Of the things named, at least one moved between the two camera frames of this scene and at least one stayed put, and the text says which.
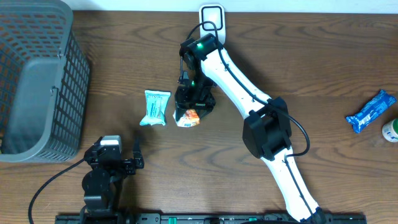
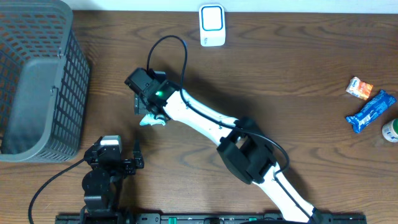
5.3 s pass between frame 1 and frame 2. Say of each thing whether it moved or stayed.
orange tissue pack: moved
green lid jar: stayed
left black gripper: stayed
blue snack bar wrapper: stayed
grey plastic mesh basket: stayed
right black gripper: moved
